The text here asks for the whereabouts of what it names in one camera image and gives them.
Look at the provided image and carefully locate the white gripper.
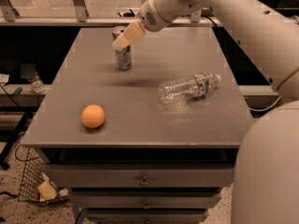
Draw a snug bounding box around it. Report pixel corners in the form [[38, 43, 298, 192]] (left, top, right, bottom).
[[112, 0, 179, 50]]

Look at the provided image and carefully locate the silver redbull can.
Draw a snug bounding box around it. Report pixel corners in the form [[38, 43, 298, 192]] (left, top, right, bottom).
[[112, 26, 132, 71]]

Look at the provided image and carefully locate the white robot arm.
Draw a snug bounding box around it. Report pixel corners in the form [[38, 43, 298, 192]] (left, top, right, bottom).
[[113, 0, 299, 224]]

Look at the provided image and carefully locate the clear plastic water bottle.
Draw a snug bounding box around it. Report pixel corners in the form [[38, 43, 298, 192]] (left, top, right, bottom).
[[158, 73, 221, 104]]

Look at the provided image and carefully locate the orange fruit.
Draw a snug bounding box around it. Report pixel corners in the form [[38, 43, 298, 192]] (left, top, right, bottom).
[[81, 105, 105, 128]]

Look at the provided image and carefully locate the small water bottle background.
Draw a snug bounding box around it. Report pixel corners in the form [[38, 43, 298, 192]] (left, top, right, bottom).
[[29, 74, 46, 93]]

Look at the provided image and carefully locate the grey drawer cabinet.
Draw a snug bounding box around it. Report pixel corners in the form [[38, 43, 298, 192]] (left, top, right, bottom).
[[22, 27, 252, 224]]

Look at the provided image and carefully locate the green object on shelf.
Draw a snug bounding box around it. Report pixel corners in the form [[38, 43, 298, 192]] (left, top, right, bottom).
[[13, 87, 22, 95]]

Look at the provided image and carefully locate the yellow sponge in basket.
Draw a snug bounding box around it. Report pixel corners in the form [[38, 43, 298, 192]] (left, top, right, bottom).
[[37, 180, 58, 201]]

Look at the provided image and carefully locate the grey metal rail frame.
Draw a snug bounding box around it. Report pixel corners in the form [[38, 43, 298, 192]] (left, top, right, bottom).
[[0, 0, 219, 28]]

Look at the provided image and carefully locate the black wire basket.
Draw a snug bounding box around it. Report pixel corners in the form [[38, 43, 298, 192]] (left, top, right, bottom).
[[18, 148, 68, 206]]

